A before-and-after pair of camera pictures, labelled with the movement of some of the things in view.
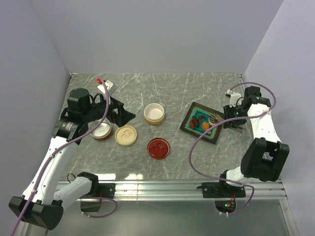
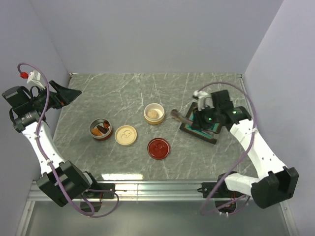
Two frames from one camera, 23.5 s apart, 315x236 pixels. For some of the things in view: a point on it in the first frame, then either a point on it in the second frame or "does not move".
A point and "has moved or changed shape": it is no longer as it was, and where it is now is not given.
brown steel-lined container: x=103 y=132 does not move
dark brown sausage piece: x=195 y=121 has moved or changed shape
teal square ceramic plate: x=196 y=109 does not move
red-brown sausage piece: x=200 y=118 has moved or changed shape
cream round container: x=154 y=113 does not move
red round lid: x=158 y=148 does not move
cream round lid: x=125 y=135 does not move
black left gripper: x=123 y=116 -> x=63 y=96
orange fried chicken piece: x=205 y=127 has moved or changed shape
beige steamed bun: x=214 y=119 has moved or changed shape
